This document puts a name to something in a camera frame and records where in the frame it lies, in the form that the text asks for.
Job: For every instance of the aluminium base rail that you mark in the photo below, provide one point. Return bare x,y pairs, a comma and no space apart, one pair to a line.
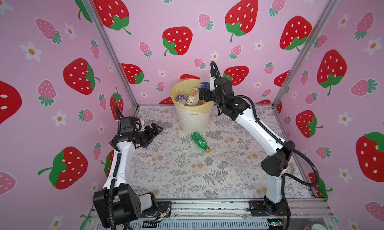
238,214

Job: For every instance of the clear bottle blue cap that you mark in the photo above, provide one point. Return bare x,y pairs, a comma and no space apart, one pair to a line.
181,99

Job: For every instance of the clear bottle orange flower label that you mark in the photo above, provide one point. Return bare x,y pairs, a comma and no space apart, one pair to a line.
193,98

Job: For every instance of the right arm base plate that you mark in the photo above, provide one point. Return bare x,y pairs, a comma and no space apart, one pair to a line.
266,208

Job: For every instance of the yellow bin liner bag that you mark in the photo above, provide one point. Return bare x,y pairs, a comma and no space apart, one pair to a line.
185,87

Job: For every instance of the white plastic waste bin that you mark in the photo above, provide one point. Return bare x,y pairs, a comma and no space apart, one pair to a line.
194,118

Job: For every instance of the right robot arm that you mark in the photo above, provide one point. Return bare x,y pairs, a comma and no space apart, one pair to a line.
278,150

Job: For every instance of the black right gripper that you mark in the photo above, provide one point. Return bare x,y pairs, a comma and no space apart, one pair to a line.
208,91

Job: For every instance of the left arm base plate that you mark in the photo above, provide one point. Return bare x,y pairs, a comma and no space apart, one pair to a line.
162,207

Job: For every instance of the aluminium corner post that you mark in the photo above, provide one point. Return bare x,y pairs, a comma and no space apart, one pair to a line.
100,28
317,29

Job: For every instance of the left aluminium corner post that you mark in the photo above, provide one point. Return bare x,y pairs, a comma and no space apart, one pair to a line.
100,28

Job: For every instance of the green bottle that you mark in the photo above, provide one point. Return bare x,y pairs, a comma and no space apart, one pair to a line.
201,142

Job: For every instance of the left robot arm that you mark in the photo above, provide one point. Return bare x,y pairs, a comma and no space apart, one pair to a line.
117,203

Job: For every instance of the right aluminium corner post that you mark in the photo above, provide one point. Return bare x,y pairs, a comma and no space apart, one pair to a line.
317,29

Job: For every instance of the clear bottle blue label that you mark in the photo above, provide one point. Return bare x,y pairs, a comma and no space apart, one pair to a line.
204,84

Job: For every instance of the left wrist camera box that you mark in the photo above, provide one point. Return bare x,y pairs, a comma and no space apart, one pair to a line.
129,125

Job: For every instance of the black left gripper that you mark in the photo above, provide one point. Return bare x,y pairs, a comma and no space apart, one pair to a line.
151,136

